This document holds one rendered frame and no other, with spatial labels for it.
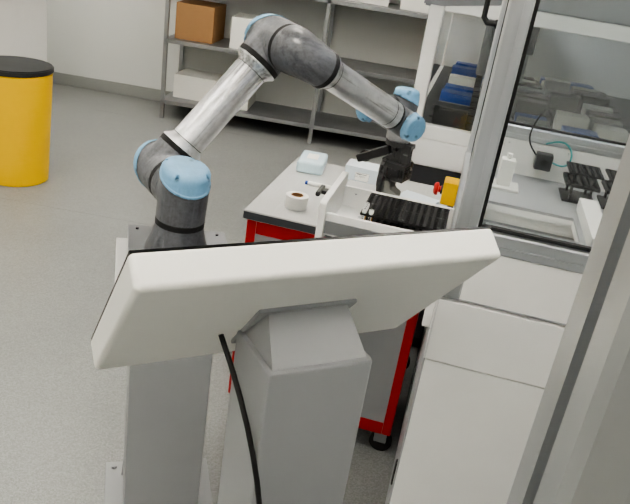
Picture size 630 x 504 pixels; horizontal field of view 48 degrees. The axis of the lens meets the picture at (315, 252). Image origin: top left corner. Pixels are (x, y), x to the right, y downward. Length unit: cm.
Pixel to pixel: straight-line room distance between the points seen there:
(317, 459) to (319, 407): 10
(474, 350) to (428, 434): 23
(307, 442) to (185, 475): 102
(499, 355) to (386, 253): 57
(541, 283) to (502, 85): 37
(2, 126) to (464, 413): 324
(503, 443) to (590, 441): 137
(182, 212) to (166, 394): 48
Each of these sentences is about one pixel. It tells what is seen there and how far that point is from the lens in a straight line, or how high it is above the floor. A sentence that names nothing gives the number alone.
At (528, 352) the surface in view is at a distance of 145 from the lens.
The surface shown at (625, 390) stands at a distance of 19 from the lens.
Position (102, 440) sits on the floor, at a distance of 242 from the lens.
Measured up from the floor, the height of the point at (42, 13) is 71.
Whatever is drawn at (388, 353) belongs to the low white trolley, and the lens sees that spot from 225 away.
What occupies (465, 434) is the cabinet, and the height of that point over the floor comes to 65.
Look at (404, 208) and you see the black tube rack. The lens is 194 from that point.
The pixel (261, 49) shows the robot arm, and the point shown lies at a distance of 178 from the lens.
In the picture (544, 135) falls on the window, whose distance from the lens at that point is 131.
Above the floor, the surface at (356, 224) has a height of 88.
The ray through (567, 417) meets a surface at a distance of 21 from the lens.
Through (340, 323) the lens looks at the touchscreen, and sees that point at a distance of 100.
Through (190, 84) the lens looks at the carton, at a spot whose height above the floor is 27.
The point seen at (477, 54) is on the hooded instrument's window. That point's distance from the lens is 265.
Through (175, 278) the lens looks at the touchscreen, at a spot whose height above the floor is 117.
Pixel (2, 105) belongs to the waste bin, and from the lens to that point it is 419.
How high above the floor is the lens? 155
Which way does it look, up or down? 24 degrees down
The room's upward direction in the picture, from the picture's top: 9 degrees clockwise
